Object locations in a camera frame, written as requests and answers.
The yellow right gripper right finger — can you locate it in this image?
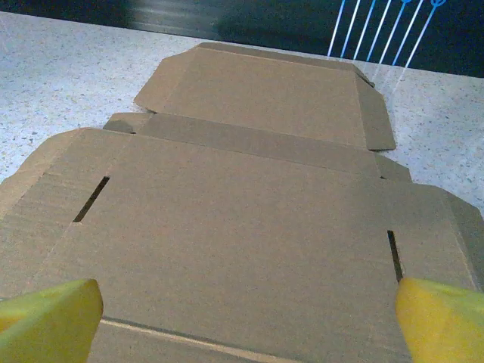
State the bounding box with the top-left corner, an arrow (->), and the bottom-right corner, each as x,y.
395,278 -> 484,363

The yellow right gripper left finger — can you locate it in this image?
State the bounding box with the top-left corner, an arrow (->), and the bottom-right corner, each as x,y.
0,278 -> 104,363

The brown cardboard box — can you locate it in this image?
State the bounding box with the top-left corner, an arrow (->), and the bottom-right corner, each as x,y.
0,41 -> 484,363

